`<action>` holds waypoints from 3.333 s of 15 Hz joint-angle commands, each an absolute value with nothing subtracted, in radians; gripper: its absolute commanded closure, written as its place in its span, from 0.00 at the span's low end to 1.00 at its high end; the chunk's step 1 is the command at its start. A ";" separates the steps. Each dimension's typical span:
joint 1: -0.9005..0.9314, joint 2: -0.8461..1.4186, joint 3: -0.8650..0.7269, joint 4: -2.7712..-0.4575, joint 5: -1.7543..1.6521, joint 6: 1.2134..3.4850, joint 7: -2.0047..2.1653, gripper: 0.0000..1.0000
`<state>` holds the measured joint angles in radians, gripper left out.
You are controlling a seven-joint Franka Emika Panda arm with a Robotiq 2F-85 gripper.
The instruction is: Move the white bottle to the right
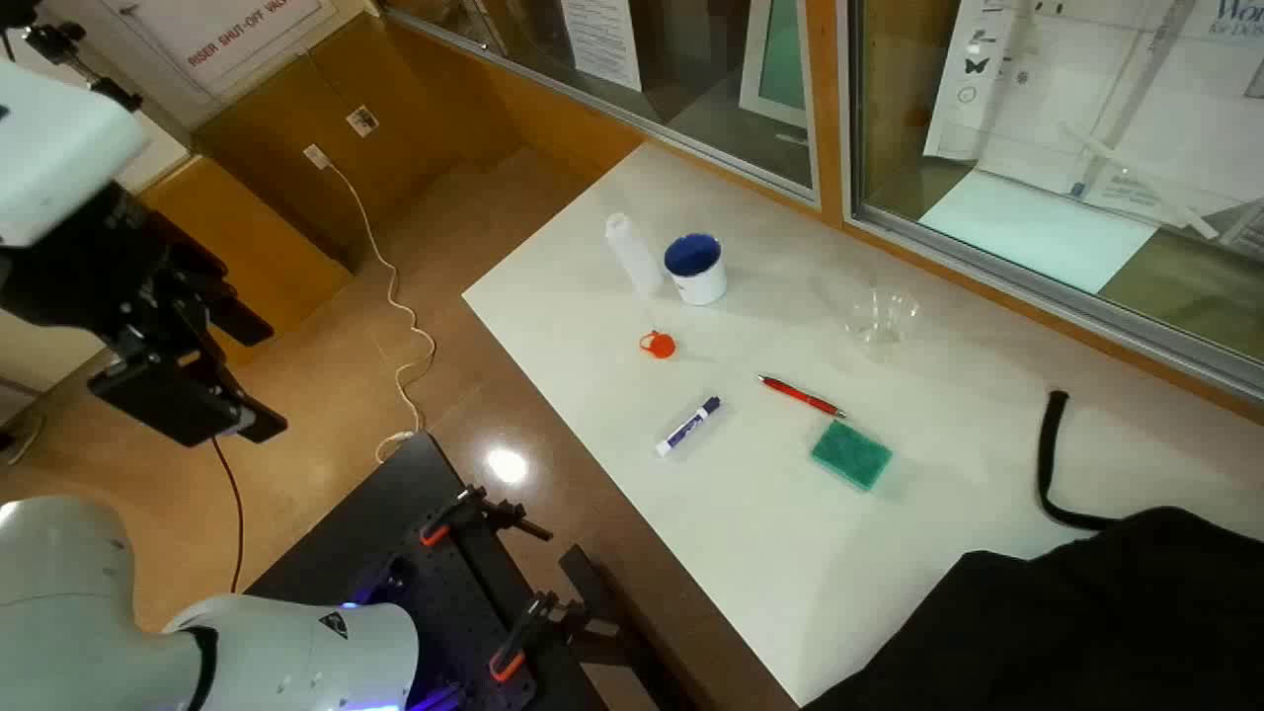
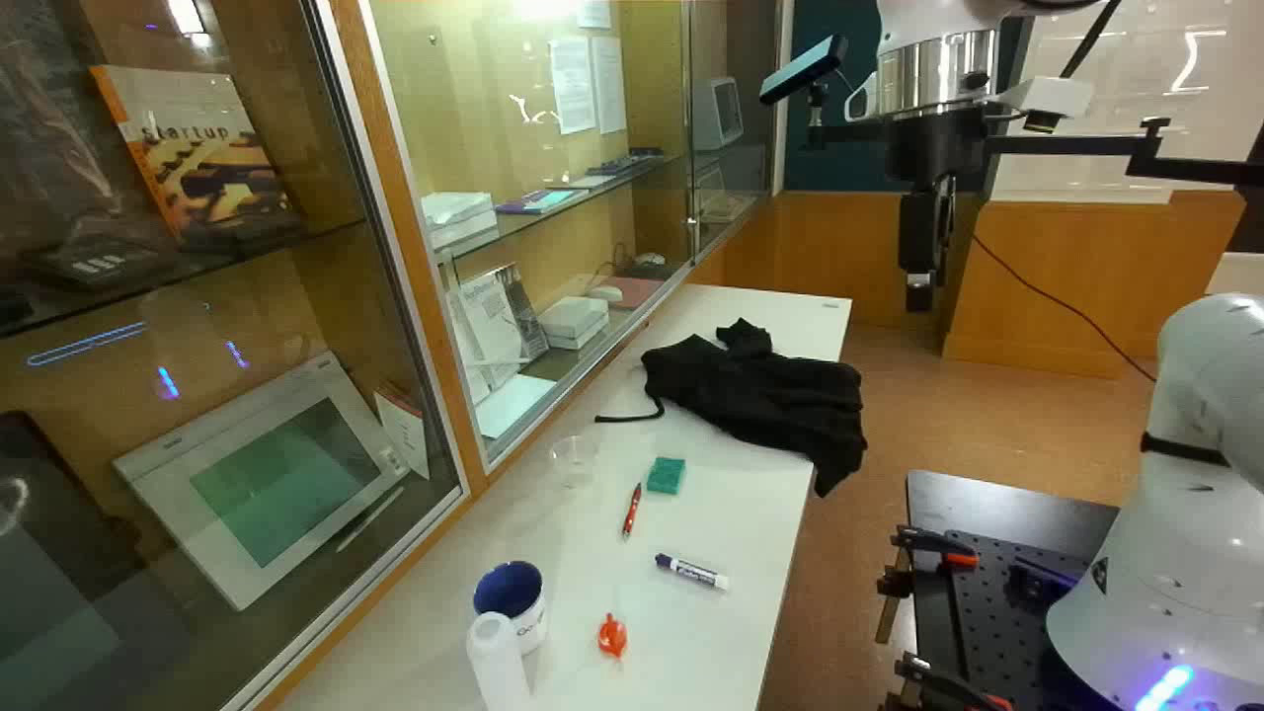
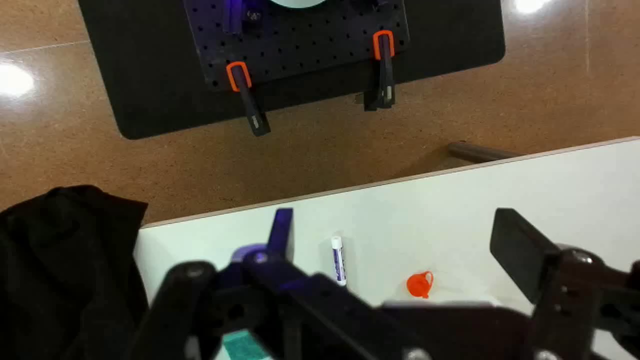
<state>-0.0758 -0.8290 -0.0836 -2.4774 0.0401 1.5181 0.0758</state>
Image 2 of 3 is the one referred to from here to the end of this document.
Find clear plastic container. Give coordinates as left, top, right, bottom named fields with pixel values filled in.
left=537, top=294, right=617, bottom=354

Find clear drinking glass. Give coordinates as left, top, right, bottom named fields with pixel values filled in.
left=544, top=425, right=606, bottom=479

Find green sponge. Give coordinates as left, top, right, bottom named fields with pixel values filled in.
left=641, top=454, right=690, bottom=502

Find white paper sheet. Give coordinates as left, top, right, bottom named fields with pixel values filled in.
left=470, top=371, right=560, bottom=448

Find white open booklet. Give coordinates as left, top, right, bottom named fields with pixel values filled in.
left=449, top=261, right=554, bottom=395

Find black cloth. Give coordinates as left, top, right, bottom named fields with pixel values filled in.
left=594, top=316, right=872, bottom=502

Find red pen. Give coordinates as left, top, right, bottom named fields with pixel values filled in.
left=617, top=479, right=646, bottom=541

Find teal flat book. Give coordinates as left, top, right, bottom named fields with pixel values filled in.
left=494, top=186, right=585, bottom=220

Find blue and white marker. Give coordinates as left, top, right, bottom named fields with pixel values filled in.
left=653, top=550, right=736, bottom=595

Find white box on shelf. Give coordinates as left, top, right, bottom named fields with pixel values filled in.
left=417, top=188, right=503, bottom=249

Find small white card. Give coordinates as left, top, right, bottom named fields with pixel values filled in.
left=371, top=381, right=437, bottom=482

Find small white device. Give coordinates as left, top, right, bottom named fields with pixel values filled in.
left=690, top=73, right=752, bottom=153

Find blue and white mug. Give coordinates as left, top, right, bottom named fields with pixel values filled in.
left=470, top=558, right=554, bottom=660

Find small orange toy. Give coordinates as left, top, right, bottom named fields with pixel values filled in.
left=598, top=610, right=632, bottom=660

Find white framed green tablet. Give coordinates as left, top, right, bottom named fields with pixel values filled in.
left=111, top=349, right=416, bottom=615

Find black perforated mounting board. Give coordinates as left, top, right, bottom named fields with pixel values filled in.
left=903, top=468, right=1122, bottom=711

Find orange patterned book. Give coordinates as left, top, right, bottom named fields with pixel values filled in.
left=88, top=59, right=305, bottom=249

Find dark keypad device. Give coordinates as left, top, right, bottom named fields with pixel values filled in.
left=28, top=242, right=165, bottom=298

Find white papers on cabinet wall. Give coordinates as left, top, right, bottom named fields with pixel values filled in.
left=542, top=0, right=632, bottom=140

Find black camera on stand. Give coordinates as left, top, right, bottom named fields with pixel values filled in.
left=756, top=32, right=850, bottom=112

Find orange handled clamp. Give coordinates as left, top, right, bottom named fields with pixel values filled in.
left=887, top=651, right=1018, bottom=711
left=872, top=520, right=987, bottom=649

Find black camera stand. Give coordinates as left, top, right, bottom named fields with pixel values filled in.
left=799, top=76, right=1264, bottom=321

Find black wall cable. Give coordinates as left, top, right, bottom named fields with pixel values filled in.
left=966, top=234, right=1160, bottom=389

